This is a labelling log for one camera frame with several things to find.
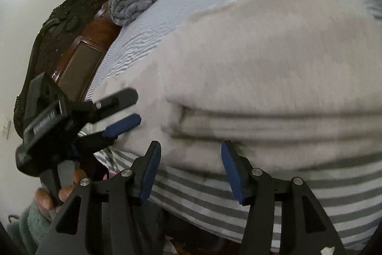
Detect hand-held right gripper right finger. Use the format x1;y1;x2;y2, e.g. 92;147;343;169
221;140;348;255

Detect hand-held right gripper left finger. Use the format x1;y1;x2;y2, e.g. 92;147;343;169
36;140;163;255

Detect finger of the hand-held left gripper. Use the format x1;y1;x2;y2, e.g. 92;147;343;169
72;113;142;154
86;88;139;121

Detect grey pants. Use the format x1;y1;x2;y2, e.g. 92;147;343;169
90;0;382;176

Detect person's left forearm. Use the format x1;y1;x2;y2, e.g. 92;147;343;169
6;198;56;255

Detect person's left hand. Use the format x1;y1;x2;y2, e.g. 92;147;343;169
34;168;88;215

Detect dark wooden headboard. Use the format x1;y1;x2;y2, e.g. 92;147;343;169
13;0;132;136

